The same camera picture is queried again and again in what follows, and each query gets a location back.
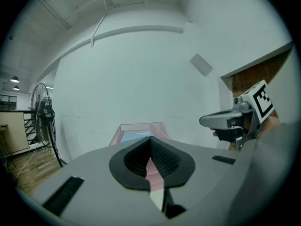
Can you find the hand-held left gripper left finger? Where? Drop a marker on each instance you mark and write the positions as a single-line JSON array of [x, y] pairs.
[[120, 166]]

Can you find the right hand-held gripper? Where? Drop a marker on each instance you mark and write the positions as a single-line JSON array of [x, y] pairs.
[[221, 120]]

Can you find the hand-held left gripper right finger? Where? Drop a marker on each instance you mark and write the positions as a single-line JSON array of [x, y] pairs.
[[174, 166]]

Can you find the pink mesh desk organizer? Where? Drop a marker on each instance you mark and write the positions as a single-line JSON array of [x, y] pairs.
[[160, 129]]

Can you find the person's right hand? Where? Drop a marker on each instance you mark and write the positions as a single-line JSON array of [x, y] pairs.
[[214, 133]]

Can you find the black standing floor fan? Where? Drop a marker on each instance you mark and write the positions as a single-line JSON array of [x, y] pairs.
[[43, 116]]

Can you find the black stair railing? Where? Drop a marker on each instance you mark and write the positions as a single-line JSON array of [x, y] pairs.
[[29, 126]]

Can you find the black pendant lamp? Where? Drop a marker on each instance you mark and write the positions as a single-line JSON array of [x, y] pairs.
[[16, 88], [15, 79]]

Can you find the white ceiling pipe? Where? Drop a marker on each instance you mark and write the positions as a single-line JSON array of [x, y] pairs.
[[100, 25]]

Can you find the grey wall panel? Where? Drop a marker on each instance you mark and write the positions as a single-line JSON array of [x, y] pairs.
[[201, 65]]

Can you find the white door frame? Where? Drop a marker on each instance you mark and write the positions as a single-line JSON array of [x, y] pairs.
[[256, 62]]

